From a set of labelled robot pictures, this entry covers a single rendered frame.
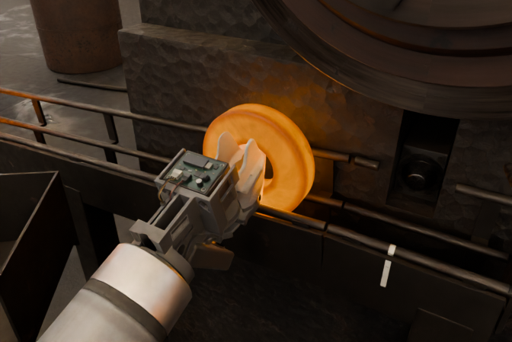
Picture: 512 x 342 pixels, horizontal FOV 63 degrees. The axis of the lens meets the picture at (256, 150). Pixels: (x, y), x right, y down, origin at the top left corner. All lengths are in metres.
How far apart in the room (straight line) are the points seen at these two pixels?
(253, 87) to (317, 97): 0.09
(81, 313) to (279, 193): 0.27
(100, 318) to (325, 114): 0.34
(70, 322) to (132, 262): 0.07
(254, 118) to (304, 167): 0.09
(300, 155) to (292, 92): 0.09
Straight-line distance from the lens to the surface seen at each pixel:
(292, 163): 0.51
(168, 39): 0.65
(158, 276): 0.40
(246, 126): 0.52
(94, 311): 0.39
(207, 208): 0.43
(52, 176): 0.65
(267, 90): 0.57
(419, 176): 0.56
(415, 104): 0.40
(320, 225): 0.51
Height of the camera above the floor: 1.04
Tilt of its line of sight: 31 degrees down
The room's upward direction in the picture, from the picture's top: straight up
